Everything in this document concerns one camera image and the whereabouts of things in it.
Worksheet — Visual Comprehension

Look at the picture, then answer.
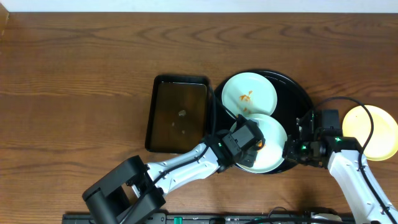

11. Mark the orange green sponge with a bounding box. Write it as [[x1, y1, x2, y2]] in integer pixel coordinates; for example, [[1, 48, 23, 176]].
[[256, 140, 264, 149]]

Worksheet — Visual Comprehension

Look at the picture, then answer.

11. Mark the yellow plate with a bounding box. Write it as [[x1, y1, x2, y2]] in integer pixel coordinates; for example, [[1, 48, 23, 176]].
[[342, 105, 397, 161]]

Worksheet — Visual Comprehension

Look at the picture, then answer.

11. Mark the light blue plate with stains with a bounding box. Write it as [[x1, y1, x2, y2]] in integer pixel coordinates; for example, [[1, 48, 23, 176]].
[[221, 72, 277, 116]]

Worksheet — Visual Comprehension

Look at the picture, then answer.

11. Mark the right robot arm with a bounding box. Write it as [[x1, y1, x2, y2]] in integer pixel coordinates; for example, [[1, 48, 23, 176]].
[[282, 136, 397, 223]]

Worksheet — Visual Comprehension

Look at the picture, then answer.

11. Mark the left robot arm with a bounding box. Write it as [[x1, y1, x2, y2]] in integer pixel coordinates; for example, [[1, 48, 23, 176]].
[[82, 134, 263, 224]]

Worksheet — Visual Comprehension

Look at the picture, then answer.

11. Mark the round black tray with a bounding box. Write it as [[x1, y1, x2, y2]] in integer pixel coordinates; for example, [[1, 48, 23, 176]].
[[214, 70, 313, 175]]

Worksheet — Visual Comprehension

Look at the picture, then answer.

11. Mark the black rectangular tray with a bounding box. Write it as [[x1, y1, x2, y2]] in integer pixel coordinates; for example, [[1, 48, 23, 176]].
[[145, 75, 210, 154]]

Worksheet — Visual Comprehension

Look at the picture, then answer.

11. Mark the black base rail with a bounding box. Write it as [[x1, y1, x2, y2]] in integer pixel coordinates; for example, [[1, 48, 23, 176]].
[[61, 212, 355, 224]]

